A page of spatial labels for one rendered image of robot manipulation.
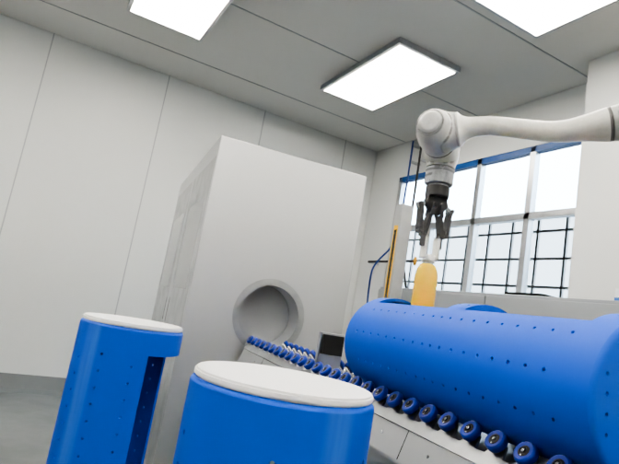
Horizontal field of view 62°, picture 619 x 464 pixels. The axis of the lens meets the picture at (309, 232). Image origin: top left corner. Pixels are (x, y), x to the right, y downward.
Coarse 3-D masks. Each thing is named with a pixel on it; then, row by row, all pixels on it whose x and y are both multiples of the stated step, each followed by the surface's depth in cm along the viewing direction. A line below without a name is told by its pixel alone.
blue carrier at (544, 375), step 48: (384, 336) 138; (432, 336) 120; (480, 336) 106; (528, 336) 95; (576, 336) 87; (384, 384) 141; (432, 384) 117; (480, 384) 101; (528, 384) 90; (576, 384) 81; (528, 432) 92; (576, 432) 81
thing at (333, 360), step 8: (320, 336) 199; (328, 336) 198; (336, 336) 199; (344, 336) 202; (320, 344) 198; (328, 344) 197; (336, 344) 198; (320, 352) 197; (328, 352) 197; (336, 352) 198; (320, 360) 197; (328, 360) 198; (336, 360) 200
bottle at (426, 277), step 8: (424, 264) 158; (432, 264) 158; (416, 272) 159; (424, 272) 157; (432, 272) 157; (416, 280) 158; (424, 280) 156; (432, 280) 156; (416, 288) 157; (424, 288) 155; (432, 288) 156; (416, 296) 156; (424, 296) 155; (432, 296) 156; (416, 304) 155; (424, 304) 155; (432, 304) 156
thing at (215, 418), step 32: (192, 384) 74; (192, 416) 71; (224, 416) 67; (256, 416) 66; (288, 416) 66; (320, 416) 67; (352, 416) 70; (192, 448) 69; (224, 448) 66; (256, 448) 65; (288, 448) 65; (320, 448) 66; (352, 448) 70
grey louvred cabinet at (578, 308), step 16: (448, 304) 332; (480, 304) 309; (496, 304) 298; (512, 304) 289; (528, 304) 280; (544, 304) 271; (560, 304) 263; (576, 304) 256; (592, 304) 248; (608, 304) 242
